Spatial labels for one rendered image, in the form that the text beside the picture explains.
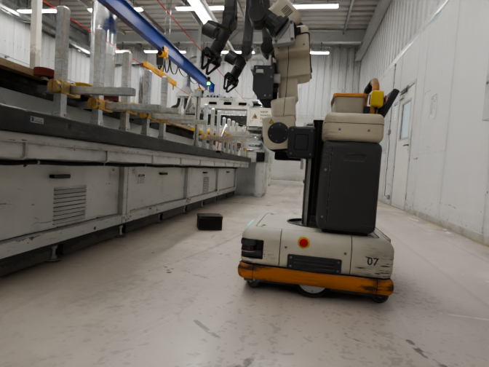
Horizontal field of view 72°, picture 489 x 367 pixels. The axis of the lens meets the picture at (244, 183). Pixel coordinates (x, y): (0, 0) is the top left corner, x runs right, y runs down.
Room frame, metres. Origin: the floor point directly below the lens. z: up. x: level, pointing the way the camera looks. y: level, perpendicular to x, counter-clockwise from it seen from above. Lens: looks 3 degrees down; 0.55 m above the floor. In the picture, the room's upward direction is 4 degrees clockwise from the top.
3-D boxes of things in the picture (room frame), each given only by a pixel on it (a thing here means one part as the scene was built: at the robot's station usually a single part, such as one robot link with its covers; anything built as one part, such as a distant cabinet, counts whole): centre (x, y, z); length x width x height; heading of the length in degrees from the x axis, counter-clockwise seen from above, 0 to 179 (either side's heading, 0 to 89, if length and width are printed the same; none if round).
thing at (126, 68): (1.88, 0.69, 0.90); 0.04 x 0.04 x 0.48; 80
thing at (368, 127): (1.71, -0.47, 0.59); 0.55 x 0.34 x 0.83; 170
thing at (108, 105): (1.66, 0.64, 0.80); 0.43 x 0.03 x 0.04; 80
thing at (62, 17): (1.39, 0.78, 0.91); 0.04 x 0.04 x 0.48; 80
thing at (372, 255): (1.73, -0.37, 0.16); 0.67 x 0.64 x 0.25; 80
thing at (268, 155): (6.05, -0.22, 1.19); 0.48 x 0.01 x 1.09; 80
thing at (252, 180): (6.54, 0.42, 0.95); 1.65 x 0.70 x 1.90; 80
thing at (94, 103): (1.65, 0.73, 0.80); 0.14 x 0.06 x 0.05; 170
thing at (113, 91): (1.41, 0.68, 0.82); 0.43 x 0.03 x 0.04; 80
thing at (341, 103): (1.71, -0.49, 0.87); 0.23 x 0.15 x 0.11; 170
